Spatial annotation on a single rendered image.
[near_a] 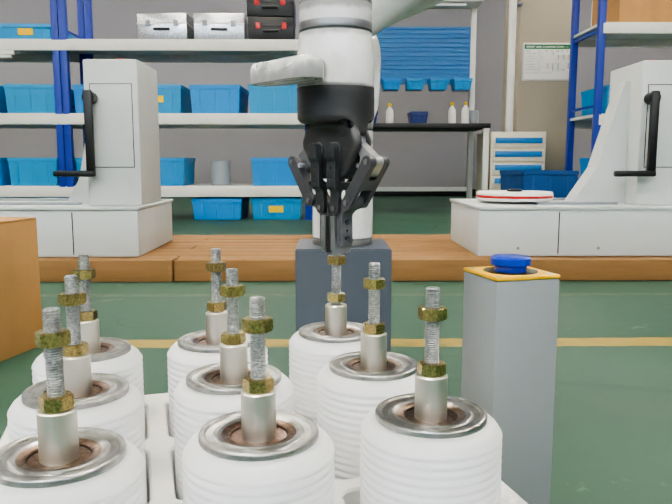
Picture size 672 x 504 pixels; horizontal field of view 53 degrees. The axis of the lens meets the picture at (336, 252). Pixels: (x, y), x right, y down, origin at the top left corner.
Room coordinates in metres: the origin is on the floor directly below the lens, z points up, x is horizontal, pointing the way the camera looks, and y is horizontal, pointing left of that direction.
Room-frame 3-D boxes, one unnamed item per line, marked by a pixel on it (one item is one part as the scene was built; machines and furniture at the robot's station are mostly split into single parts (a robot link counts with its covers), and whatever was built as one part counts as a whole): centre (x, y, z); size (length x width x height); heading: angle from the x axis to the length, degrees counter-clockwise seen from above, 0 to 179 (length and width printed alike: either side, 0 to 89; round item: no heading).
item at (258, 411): (0.41, 0.05, 0.26); 0.02 x 0.02 x 0.03
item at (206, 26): (5.34, 0.87, 1.42); 0.42 x 0.37 x 0.20; 4
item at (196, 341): (0.64, 0.11, 0.25); 0.08 x 0.08 x 0.01
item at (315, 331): (0.67, 0.00, 0.25); 0.08 x 0.08 x 0.01
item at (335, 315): (0.67, 0.00, 0.26); 0.02 x 0.02 x 0.03
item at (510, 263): (0.68, -0.18, 0.32); 0.04 x 0.04 x 0.02
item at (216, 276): (0.64, 0.11, 0.30); 0.01 x 0.01 x 0.08
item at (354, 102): (0.67, 0.00, 0.45); 0.08 x 0.08 x 0.09
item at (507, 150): (6.12, -1.55, 0.35); 0.57 x 0.47 x 0.69; 1
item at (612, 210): (2.78, -0.93, 0.45); 0.82 x 0.57 x 0.74; 91
